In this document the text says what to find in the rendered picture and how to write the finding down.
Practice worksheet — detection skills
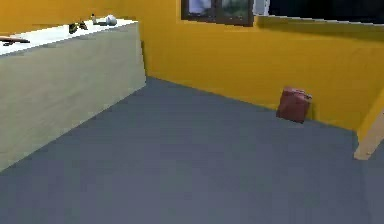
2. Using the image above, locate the pale green kitchen counter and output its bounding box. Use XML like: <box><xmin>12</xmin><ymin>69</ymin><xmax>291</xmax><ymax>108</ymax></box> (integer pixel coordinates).
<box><xmin>0</xmin><ymin>18</ymin><xmax>147</xmax><ymax>173</ymax></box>

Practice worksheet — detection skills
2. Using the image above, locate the yellow wooden table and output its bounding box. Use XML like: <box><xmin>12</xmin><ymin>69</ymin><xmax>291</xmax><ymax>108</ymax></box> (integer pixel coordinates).
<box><xmin>353</xmin><ymin>87</ymin><xmax>384</xmax><ymax>161</ymax></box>

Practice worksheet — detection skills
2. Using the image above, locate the brown flat utensil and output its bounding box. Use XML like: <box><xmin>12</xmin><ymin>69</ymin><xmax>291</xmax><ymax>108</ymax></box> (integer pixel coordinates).
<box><xmin>0</xmin><ymin>35</ymin><xmax>31</xmax><ymax>47</ymax></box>

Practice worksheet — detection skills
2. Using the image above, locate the dark framed window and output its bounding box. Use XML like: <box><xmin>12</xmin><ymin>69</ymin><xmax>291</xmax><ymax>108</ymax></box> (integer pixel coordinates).
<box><xmin>180</xmin><ymin>0</ymin><xmax>255</xmax><ymax>28</ymax></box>

